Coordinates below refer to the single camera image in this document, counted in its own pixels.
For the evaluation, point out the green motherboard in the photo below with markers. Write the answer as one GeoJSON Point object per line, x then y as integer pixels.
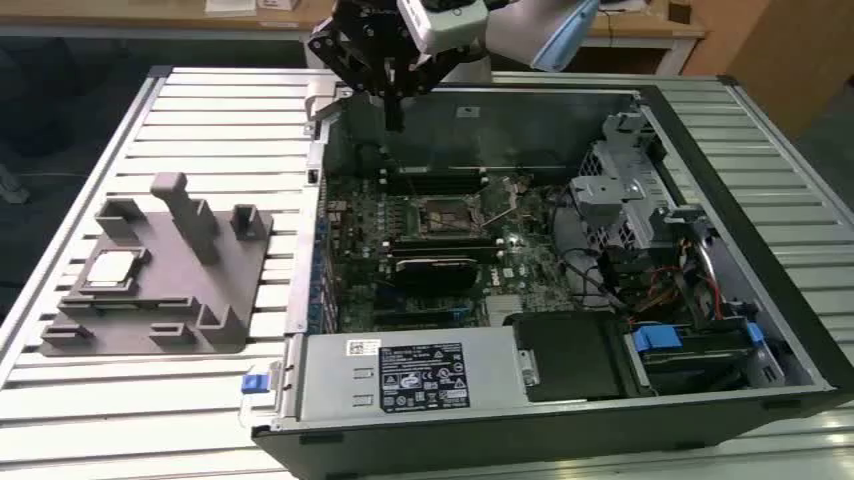
{"type": "Point", "coordinates": [527, 250]}

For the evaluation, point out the small white box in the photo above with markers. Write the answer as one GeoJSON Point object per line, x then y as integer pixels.
{"type": "Point", "coordinates": [276, 4]}

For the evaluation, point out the wooden desk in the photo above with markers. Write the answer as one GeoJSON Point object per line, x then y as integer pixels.
{"type": "Point", "coordinates": [167, 22]}

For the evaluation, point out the metal locking lever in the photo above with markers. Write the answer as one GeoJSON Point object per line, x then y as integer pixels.
{"type": "Point", "coordinates": [408, 180]}
{"type": "Point", "coordinates": [502, 216]}

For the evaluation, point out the white paper sheet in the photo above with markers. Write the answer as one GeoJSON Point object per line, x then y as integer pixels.
{"type": "Point", "coordinates": [229, 6]}

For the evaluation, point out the grey metal foot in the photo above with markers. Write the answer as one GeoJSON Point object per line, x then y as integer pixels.
{"type": "Point", "coordinates": [13, 190]}

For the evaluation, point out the black graphics card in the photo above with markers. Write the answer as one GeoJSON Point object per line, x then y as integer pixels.
{"type": "Point", "coordinates": [434, 274]}

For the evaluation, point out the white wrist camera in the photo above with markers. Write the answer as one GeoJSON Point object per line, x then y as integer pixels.
{"type": "Point", "coordinates": [454, 30]}

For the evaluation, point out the wooden cabinet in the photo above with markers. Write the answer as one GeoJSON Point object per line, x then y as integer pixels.
{"type": "Point", "coordinates": [787, 50]}

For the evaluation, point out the small blue carrier tab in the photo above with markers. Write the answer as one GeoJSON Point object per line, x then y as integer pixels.
{"type": "Point", "coordinates": [754, 334]}

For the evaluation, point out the silver chipset heatsink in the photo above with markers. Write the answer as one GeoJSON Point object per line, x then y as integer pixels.
{"type": "Point", "coordinates": [506, 306]}

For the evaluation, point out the pale blue teach pendant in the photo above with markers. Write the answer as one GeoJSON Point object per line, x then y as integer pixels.
{"type": "Point", "coordinates": [560, 45]}

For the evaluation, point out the silver CPU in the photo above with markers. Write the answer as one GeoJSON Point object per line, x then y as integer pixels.
{"type": "Point", "coordinates": [115, 267]}

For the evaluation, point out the blue case latch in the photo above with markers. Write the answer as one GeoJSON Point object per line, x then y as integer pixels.
{"type": "Point", "coordinates": [253, 384]}

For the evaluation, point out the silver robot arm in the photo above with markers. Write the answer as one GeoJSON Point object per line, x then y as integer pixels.
{"type": "Point", "coordinates": [520, 40]}

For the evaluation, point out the grey metal drive cage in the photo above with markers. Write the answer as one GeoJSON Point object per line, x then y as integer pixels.
{"type": "Point", "coordinates": [600, 192]}

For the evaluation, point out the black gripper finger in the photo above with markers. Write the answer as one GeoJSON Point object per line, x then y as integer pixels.
{"type": "Point", "coordinates": [427, 72]}
{"type": "Point", "coordinates": [336, 50]}

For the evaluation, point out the grey power supply unit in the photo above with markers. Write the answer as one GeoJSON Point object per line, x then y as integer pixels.
{"type": "Point", "coordinates": [333, 370]}

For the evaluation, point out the green RAM stick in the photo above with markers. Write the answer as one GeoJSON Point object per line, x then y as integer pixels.
{"type": "Point", "coordinates": [440, 248]}
{"type": "Point", "coordinates": [140, 303]}

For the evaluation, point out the black drive box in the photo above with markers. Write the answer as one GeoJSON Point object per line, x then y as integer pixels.
{"type": "Point", "coordinates": [567, 355]}

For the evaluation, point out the black PC case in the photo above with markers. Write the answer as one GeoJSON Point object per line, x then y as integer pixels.
{"type": "Point", "coordinates": [467, 440]}

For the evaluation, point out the grey parts rack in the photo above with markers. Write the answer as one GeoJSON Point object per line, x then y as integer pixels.
{"type": "Point", "coordinates": [167, 280]}

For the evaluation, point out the CPU socket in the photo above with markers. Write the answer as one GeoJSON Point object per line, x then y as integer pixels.
{"type": "Point", "coordinates": [447, 217]}

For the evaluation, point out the metal disk bay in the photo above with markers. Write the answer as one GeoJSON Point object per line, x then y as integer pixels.
{"type": "Point", "coordinates": [770, 367]}

